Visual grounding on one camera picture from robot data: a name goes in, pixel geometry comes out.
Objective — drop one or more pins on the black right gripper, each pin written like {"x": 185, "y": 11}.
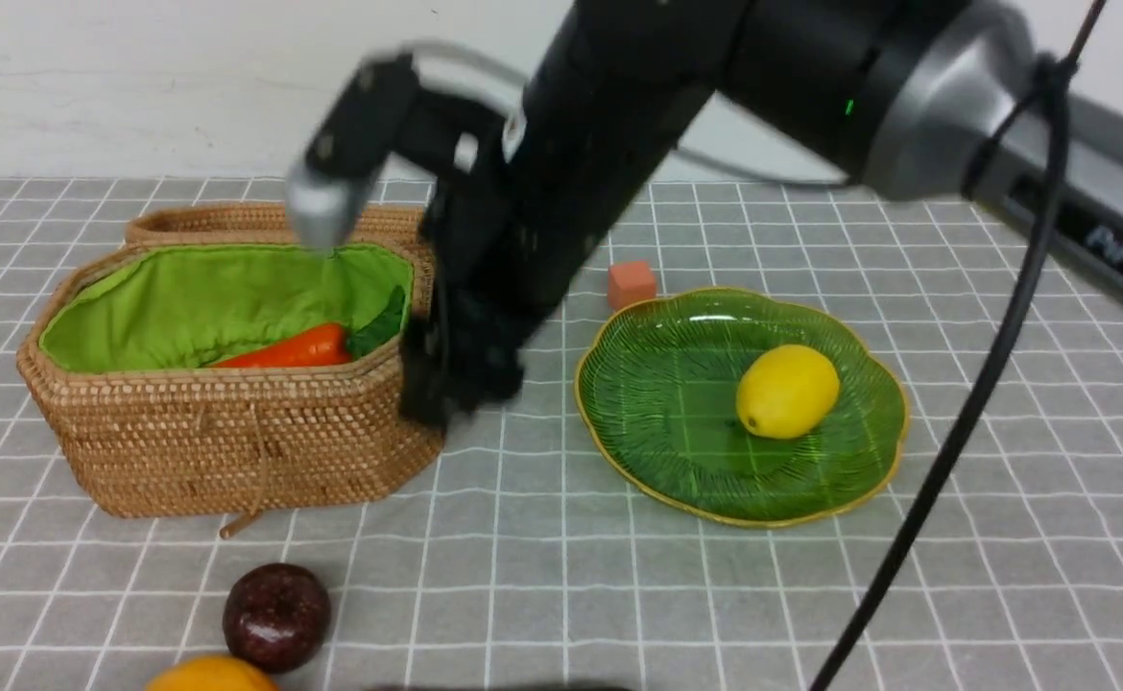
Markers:
{"x": 505, "y": 259}

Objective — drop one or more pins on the orange carrot with green leaves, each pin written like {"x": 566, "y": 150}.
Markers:
{"x": 327, "y": 345}

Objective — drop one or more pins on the yellow lemon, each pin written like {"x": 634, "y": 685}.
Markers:
{"x": 786, "y": 392}

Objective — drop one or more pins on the dark red passion fruit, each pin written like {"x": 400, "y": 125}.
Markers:
{"x": 277, "y": 617}

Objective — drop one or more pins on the orange yellow mango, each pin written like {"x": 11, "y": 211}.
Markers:
{"x": 212, "y": 673}

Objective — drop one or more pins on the dark purple eggplant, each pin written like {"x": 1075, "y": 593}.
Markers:
{"x": 545, "y": 686}

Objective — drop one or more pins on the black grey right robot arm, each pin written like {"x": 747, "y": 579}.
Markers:
{"x": 911, "y": 99}

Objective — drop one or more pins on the small orange foam cube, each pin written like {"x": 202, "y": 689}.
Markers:
{"x": 629, "y": 283}

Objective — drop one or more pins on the green leaf-shaped glass plate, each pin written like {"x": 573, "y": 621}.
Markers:
{"x": 656, "y": 393}

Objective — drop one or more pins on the woven rattan basket lid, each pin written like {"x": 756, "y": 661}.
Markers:
{"x": 392, "y": 225}

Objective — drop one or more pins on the woven rattan basket green lining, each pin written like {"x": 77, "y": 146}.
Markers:
{"x": 119, "y": 364}

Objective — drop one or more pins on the grey checkered tablecloth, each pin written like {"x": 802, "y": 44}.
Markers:
{"x": 521, "y": 557}

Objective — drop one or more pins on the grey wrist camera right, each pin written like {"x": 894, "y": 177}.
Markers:
{"x": 329, "y": 187}

